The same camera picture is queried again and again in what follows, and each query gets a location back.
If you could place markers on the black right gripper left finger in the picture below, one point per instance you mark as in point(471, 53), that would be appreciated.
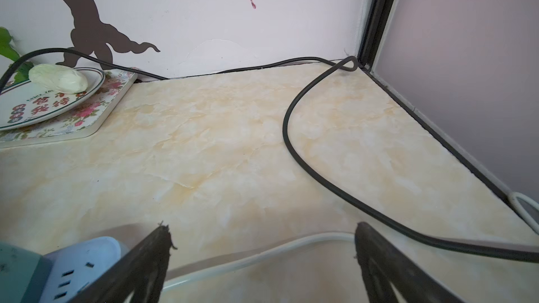
point(138, 277)

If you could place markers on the white plate with red print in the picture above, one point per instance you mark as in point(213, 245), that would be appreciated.
point(26, 104)

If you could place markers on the floral rectangular tray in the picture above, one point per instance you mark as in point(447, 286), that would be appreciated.
point(79, 122)

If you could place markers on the green leaf sprig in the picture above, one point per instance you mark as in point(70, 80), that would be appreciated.
point(7, 51)

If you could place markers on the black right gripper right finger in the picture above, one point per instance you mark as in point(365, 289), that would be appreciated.
point(386, 270)

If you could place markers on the teal USB charger on cube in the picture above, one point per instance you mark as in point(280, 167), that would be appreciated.
point(23, 274)

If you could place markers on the blue square power cube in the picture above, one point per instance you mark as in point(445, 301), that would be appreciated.
point(77, 266)

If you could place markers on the pale green vegetable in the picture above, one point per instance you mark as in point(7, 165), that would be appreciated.
point(58, 78)

